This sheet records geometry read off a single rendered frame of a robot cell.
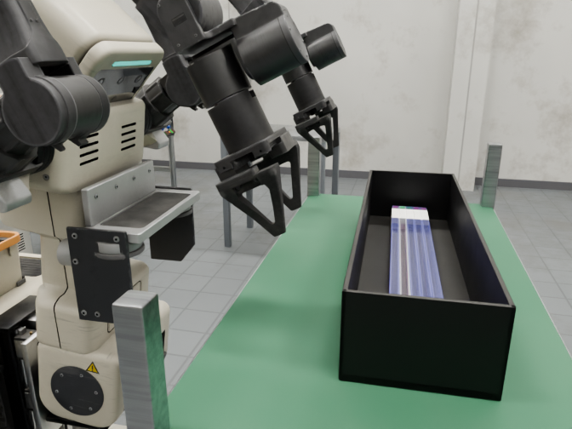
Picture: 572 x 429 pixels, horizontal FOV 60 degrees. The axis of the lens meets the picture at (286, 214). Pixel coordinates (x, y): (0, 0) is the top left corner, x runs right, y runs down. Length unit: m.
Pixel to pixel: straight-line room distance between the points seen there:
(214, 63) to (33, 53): 0.21
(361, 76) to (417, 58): 0.56
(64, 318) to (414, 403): 0.60
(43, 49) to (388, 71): 4.71
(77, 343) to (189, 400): 0.41
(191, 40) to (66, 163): 0.34
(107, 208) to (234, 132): 0.37
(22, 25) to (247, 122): 0.28
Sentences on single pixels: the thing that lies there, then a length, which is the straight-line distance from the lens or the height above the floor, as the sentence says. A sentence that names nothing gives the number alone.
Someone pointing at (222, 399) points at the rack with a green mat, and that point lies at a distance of 0.57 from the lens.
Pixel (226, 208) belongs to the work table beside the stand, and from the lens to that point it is 3.39.
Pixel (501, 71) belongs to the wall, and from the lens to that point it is 5.29.
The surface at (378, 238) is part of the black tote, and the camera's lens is 0.96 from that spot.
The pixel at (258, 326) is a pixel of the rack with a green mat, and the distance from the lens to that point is 0.68.
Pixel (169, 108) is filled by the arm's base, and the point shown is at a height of 1.19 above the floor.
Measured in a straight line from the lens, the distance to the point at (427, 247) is 0.85.
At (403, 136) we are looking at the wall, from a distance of 5.29.
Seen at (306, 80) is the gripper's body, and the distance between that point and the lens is 0.96.
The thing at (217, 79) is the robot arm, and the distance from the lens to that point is 0.55.
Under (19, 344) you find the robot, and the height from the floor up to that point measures 0.77.
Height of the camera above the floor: 1.30
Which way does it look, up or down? 18 degrees down
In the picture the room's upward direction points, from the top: straight up
